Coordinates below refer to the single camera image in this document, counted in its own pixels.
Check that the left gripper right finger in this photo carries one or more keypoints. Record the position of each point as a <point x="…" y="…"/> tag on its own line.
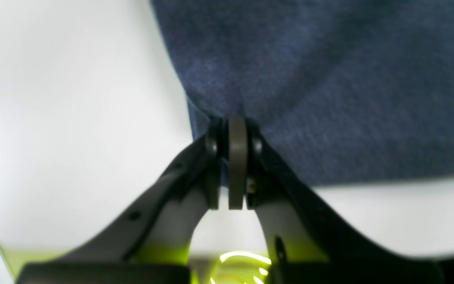
<point x="307" y="241"/>

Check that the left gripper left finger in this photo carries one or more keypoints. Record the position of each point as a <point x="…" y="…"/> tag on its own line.
<point x="149" y="243"/>

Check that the dark navy T-shirt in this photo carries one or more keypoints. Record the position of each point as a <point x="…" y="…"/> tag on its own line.
<point x="345" y="91"/>

